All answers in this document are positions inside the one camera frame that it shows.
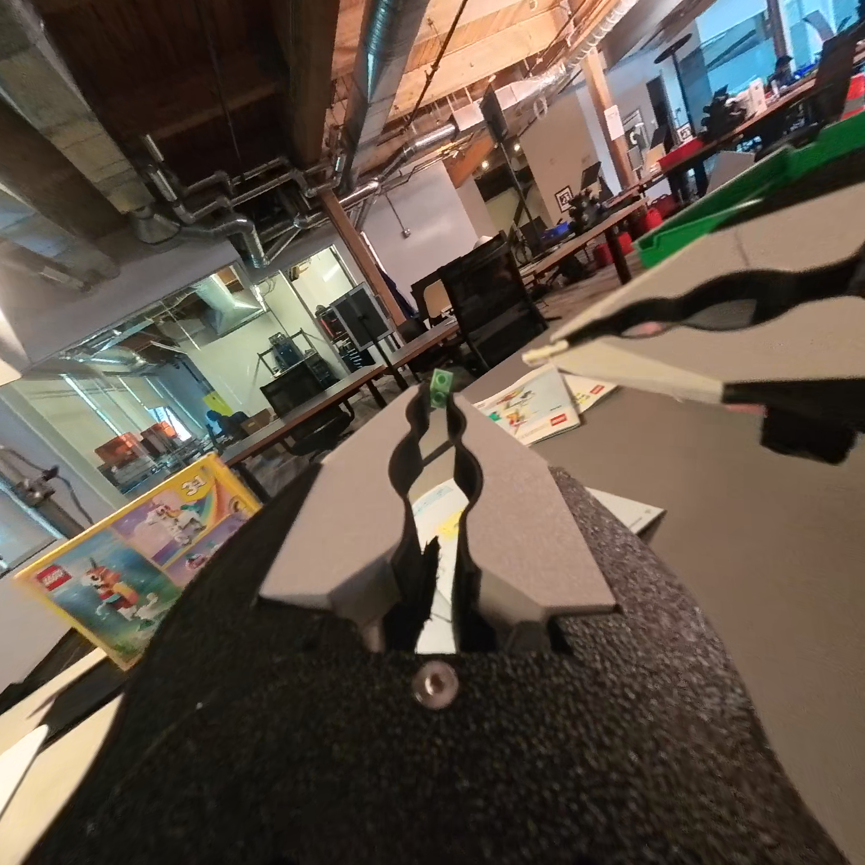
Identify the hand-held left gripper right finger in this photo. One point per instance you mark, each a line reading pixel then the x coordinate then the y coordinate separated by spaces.
pixel 540 540

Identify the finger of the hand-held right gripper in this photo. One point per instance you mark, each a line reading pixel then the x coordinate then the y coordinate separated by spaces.
pixel 676 365
pixel 743 257

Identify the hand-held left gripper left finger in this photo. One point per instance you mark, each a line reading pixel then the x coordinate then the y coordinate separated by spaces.
pixel 338 534

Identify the cream lego plate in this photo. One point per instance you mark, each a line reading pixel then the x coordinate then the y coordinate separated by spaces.
pixel 544 353

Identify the pale green lego piece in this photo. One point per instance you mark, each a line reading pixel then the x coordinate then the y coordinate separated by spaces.
pixel 440 385

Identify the open lego instruction booklet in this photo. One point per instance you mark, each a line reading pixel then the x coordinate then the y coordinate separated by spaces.
pixel 628 515

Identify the colourful lego set box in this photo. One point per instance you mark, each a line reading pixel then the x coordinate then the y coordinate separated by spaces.
pixel 135 561

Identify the green plastic bin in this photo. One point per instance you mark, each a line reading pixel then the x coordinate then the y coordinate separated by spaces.
pixel 743 196

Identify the small white instruction booklet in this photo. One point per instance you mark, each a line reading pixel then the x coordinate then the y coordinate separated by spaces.
pixel 595 392

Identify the red storage bin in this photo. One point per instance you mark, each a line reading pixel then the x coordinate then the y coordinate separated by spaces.
pixel 605 253
pixel 652 219

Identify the long dark wooden table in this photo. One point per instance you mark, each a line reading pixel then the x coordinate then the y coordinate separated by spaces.
pixel 304 419

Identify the bird cover instruction booklet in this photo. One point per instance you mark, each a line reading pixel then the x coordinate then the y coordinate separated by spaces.
pixel 527 405

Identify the black cabinet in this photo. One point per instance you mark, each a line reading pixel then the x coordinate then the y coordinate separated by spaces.
pixel 294 388

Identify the wooden table black legs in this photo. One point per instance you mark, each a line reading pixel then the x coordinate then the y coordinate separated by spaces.
pixel 588 230

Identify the black office chair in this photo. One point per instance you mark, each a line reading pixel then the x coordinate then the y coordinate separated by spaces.
pixel 486 304

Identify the black floor lamp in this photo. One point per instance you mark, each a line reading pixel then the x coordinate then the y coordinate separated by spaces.
pixel 676 40

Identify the metal vent hood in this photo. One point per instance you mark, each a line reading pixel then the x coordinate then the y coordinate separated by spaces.
pixel 223 307

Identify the grey ceiling pipe cluster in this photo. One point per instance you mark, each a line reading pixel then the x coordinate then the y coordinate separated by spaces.
pixel 223 196

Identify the black wall speaker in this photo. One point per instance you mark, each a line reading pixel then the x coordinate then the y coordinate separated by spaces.
pixel 497 115

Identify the wooden support post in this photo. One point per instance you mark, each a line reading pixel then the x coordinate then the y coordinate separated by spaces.
pixel 358 250

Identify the silver ventilation duct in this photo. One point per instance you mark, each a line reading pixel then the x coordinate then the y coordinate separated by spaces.
pixel 385 67

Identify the wide silver ceiling duct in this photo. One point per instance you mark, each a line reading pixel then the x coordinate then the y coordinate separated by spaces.
pixel 61 101

